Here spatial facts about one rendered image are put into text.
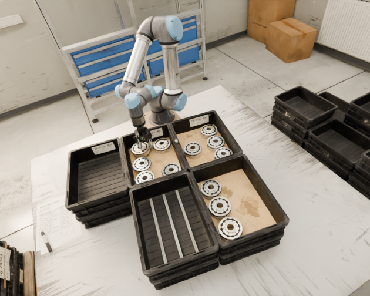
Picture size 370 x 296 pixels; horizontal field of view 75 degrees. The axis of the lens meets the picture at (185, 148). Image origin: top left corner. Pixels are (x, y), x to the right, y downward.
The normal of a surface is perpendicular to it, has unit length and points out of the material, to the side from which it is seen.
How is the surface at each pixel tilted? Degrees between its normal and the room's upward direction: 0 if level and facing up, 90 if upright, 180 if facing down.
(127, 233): 0
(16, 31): 90
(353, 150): 0
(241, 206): 0
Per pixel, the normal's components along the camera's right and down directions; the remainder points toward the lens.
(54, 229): -0.11, -0.69
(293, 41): 0.26, 0.66
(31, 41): 0.46, 0.60
